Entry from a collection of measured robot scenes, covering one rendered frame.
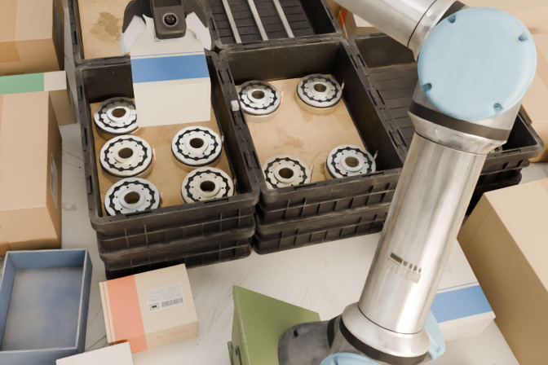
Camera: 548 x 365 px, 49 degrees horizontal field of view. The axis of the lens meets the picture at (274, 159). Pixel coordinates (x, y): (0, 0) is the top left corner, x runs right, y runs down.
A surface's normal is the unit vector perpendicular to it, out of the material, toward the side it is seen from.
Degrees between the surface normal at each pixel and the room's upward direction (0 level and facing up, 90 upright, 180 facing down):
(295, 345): 30
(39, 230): 90
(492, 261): 90
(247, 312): 45
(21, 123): 0
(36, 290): 0
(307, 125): 0
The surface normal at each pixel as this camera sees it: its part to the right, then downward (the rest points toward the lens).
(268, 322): 0.75, -0.51
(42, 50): 0.21, 0.78
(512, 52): -0.39, 0.02
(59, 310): 0.09, -0.62
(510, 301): -0.95, 0.19
